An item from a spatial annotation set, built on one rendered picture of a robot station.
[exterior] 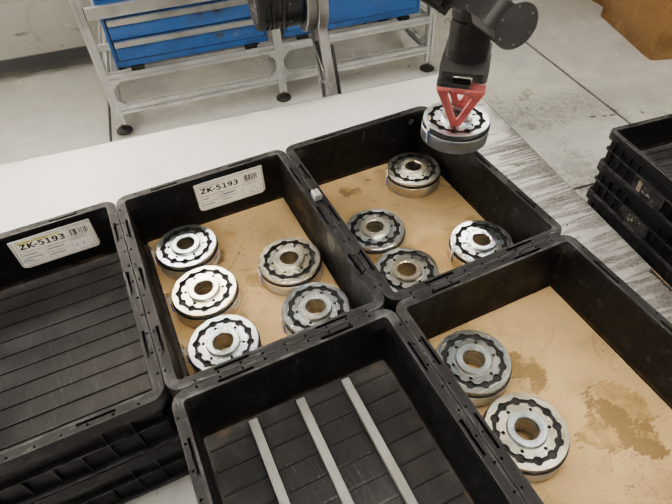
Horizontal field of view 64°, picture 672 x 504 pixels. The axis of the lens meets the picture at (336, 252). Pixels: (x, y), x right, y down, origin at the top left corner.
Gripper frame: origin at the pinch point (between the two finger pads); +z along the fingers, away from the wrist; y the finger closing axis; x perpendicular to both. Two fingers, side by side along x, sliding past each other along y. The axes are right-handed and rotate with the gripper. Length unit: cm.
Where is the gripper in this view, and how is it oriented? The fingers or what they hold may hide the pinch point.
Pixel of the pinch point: (457, 112)
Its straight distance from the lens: 86.3
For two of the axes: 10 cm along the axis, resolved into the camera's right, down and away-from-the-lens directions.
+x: -9.7, -1.7, 1.9
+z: 0.2, 6.9, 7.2
